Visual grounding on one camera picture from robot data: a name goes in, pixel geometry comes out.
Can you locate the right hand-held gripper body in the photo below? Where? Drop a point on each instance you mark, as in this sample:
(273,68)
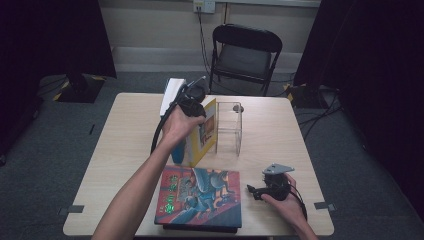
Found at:
(276,186)

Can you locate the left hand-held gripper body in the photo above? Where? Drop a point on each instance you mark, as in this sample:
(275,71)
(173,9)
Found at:
(193,105)

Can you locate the blue book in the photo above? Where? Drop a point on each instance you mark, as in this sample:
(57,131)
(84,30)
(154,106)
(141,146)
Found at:
(171,93)

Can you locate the clear acrylic book rack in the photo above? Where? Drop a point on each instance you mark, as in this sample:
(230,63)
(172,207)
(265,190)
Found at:
(229,130)

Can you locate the yellow book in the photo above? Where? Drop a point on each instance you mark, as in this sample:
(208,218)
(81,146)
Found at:
(195,150)

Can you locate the red illustrated book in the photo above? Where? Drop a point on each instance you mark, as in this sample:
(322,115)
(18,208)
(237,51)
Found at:
(200,196)

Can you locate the person's right hand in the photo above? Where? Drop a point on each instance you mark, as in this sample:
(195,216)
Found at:
(288,210)

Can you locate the person's left hand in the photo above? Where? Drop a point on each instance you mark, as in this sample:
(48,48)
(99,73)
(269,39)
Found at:
(178,126)

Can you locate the dark round disc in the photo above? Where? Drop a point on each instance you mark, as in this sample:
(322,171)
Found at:
(237,108)

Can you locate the grey tape piece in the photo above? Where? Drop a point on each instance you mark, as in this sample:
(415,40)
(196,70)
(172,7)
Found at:
(321,205)
(75,209)

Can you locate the black book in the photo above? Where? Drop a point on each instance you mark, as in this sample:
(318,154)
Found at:
(200,229)

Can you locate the black folding chair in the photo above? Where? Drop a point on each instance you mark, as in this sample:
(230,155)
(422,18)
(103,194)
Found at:
(246,36)

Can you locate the black stand base striped tape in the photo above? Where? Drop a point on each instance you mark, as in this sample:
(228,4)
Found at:
(80,90)
(305,96)

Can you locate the black floor tape strip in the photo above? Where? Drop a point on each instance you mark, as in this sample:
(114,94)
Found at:
(91,129)

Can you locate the black curtain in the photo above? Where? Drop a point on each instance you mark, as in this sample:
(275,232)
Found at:
(366,50)
(50,33)

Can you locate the white wall socket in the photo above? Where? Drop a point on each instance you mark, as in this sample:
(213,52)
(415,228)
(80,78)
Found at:
(208,6)

